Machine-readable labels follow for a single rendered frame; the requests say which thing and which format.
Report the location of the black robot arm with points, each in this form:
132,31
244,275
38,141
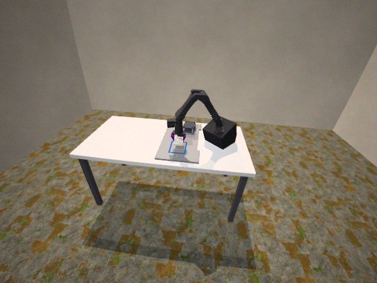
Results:
194,96

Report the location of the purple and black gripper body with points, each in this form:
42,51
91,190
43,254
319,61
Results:
179,132

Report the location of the white well plate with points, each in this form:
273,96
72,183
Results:
178,141

